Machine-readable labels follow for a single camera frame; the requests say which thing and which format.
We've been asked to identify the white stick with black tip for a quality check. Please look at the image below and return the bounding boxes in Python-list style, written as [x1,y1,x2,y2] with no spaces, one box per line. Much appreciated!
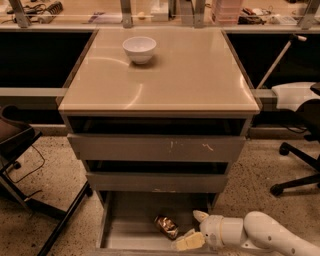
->
[256,34,307,89]

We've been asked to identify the grey middle drawer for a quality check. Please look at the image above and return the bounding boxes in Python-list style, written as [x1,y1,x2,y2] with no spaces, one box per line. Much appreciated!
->
[86,172,228,193]

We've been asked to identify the white box on shelf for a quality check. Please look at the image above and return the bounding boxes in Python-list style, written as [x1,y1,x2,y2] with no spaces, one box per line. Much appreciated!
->
[150,0,169,22]

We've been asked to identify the grey top drawer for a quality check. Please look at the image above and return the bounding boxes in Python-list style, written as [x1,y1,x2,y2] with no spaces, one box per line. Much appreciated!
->
[67,133,245,162]

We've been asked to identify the black office chair right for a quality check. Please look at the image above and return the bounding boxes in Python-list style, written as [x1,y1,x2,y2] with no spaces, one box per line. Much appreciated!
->
[269,81,320,197]

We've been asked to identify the black floor cable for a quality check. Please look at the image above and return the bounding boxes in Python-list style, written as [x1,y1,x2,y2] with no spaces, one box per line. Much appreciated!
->
[4,143,47,198]

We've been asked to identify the black comb tool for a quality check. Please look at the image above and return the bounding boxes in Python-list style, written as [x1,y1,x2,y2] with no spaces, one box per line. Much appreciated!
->
[46,1,63,16]

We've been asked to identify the grey three-drawer cabinet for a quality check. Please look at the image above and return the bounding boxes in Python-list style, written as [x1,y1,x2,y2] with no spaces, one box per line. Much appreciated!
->
[55,26,263,256]

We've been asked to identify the dark chair left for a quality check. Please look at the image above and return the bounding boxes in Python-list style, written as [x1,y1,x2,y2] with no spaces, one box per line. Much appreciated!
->
[0,104,95,256]

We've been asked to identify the white ceramic bowl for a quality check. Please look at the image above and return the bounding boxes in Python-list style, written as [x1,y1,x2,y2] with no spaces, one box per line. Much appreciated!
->
[122,36,157,64]

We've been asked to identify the grey open bottom drawer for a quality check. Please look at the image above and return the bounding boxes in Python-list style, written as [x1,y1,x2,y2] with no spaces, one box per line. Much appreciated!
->
[96,192,216,256]

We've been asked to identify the pink stacked box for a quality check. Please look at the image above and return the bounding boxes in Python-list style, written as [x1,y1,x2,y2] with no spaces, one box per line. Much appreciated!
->
[211,0,243,26]

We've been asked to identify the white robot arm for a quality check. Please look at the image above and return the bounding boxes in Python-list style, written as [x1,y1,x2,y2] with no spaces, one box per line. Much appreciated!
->
[172,210,320,256]

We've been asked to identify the white seat cushion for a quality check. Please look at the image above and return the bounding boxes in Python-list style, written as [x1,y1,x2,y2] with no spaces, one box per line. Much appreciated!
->
[271,82,320,112]

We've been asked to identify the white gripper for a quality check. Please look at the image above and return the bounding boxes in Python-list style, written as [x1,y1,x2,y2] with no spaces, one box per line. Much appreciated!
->
[171,210,223,251]

